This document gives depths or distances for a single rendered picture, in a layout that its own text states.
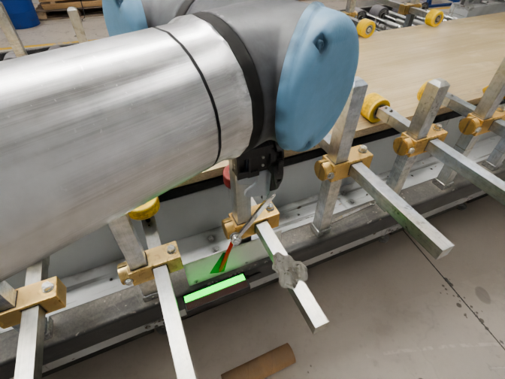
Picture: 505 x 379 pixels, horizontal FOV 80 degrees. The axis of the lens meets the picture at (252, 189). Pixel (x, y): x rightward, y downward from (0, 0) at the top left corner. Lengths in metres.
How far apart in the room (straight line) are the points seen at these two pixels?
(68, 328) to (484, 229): 2.12
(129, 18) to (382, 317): 1.56
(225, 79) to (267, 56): 0.03
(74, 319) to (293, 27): 0.81
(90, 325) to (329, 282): 1.16
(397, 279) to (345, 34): 1.65
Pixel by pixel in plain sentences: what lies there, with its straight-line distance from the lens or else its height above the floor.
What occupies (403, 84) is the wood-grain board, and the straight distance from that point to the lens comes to 1.38.
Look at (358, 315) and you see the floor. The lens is 1.63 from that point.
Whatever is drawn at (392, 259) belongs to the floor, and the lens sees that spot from 1.86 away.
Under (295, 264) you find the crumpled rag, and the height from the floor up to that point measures 0.87.
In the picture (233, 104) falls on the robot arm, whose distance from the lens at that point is 0.16.
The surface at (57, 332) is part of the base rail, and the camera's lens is 0.89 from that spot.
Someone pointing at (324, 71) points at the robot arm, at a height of 1.34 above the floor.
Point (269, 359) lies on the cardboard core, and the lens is 1.40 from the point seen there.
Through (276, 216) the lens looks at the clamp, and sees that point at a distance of 0.74.
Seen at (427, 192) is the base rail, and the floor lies 0.70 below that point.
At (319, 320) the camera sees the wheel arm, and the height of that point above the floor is 0.86.
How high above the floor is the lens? 1.42
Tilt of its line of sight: 44 degrees down
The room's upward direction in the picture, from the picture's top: straight up
